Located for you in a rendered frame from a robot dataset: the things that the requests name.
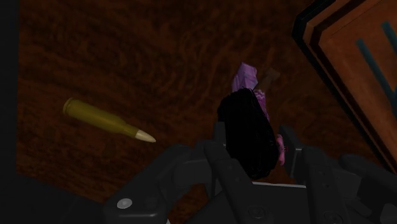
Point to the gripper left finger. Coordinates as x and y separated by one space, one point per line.
173 173

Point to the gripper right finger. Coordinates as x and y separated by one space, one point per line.
322 180

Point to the black-haired doll in purple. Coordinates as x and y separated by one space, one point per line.
248 133

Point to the brass rifle cartridge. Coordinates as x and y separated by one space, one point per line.
99 119

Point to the orange black-edged robot stand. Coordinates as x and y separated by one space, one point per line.
350 62

